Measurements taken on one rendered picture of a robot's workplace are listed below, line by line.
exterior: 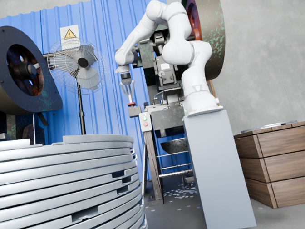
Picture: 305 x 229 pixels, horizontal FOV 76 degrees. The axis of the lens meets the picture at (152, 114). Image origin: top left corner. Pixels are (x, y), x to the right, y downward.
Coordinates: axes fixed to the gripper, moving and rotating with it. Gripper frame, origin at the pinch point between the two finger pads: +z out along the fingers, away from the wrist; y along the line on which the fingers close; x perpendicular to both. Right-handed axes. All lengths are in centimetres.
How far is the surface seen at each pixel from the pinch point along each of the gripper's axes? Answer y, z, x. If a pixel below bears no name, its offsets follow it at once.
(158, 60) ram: 28.3, -25.4, 28.2
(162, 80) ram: 28.6, -8.2, 16.9
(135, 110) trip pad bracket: 3.0, 8.4, -7.2
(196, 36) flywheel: 67, -40, 37
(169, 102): 29.6, 8.5, 1.3
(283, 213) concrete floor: 61, 44, -87
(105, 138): 10, -15, -133
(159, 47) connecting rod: 32, -37, 37
